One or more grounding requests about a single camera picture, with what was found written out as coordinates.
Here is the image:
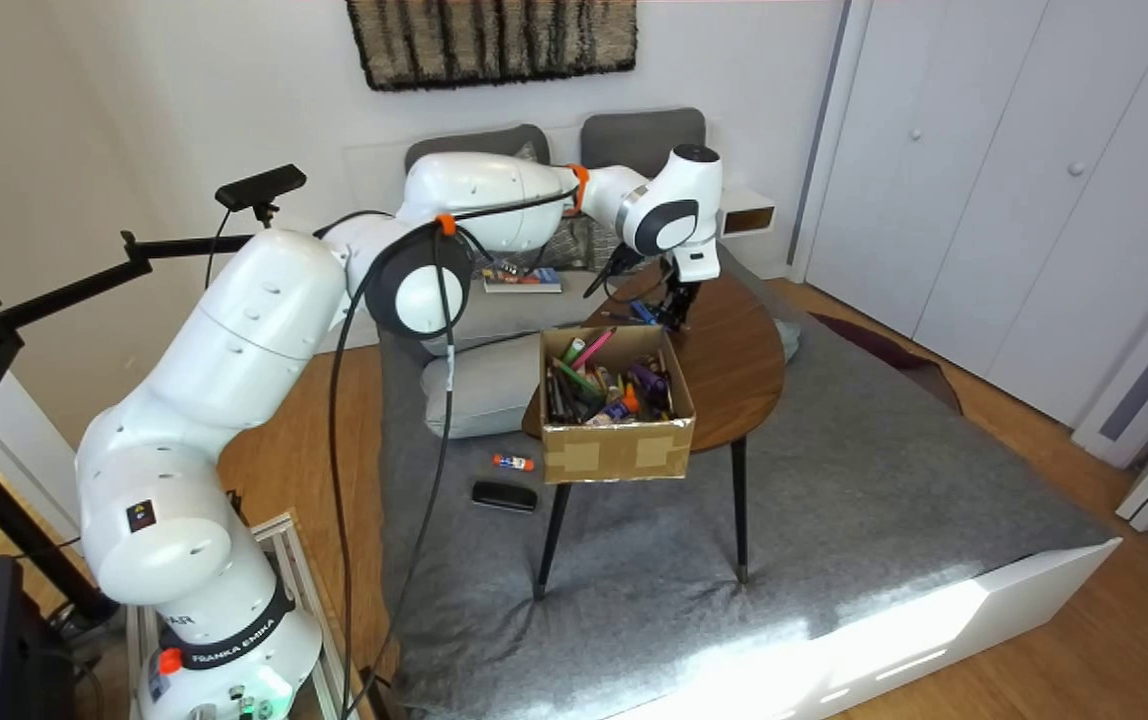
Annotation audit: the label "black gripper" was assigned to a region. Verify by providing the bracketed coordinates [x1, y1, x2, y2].
[662, 277, 700, 331]

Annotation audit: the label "pink marker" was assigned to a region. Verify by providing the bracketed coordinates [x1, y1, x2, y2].
[574, 327, 616, 369]

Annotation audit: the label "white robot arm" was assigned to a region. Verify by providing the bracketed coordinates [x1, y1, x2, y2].
[76, 145, 723, 720]

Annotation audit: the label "cardboard box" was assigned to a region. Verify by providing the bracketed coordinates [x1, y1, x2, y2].
[534, 324, 696, 482]

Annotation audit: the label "brown wooden oval table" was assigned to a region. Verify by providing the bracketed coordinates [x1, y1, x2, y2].
[537, 277, 783, 589]

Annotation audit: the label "orange white glue stick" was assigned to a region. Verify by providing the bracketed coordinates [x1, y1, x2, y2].
[488, 452, 537, 475]

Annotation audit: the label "grey bed mattress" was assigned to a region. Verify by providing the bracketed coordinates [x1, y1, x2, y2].
[382, 266, 1120, 720]

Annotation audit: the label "white closet doors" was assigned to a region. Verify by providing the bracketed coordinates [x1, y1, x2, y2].
[810, 0, 1148, 422]

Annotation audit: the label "black tripod stand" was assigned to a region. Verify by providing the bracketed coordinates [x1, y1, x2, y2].
[0, 232, 239, 623]

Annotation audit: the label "dark woven wall hanging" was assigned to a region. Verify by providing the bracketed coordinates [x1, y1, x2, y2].
[347, 0, 642, 93]

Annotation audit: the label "black camera on stand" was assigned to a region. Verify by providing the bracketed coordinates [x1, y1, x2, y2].
[218, 162, 307, 213]

